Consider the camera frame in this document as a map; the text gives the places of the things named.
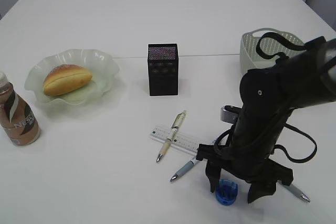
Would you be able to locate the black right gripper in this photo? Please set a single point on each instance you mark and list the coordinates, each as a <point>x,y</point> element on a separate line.
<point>254,167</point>

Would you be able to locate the clear plastic ruler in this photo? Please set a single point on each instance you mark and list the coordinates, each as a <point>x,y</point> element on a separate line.
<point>182,142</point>

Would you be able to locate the white grey grip pen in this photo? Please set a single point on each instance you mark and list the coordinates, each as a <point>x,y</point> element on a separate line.
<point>297,193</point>

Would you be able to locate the toy bread bun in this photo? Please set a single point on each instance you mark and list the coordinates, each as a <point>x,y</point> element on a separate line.
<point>66,78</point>

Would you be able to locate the brown coffee drink bottle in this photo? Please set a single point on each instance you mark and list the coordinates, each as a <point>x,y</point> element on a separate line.
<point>17,118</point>

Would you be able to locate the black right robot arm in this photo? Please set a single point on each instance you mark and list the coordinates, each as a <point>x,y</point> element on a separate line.
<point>269,97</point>

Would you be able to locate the blue clip pen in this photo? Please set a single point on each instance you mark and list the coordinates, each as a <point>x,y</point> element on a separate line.
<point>183,170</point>

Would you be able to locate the cream barrel pen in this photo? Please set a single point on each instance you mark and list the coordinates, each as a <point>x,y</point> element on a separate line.
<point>171,135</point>

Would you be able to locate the pale green plastic basket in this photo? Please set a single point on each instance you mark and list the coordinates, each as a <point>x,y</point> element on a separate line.
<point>250,59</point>

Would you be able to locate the black mesh pen holder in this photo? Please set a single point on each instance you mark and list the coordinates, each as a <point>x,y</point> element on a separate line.
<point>163,69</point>

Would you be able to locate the pale green ruffled glass plate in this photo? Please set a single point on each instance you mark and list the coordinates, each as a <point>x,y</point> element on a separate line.
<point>100,64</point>

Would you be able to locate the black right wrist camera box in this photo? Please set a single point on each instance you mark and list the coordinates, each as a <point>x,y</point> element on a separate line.
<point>229,114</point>

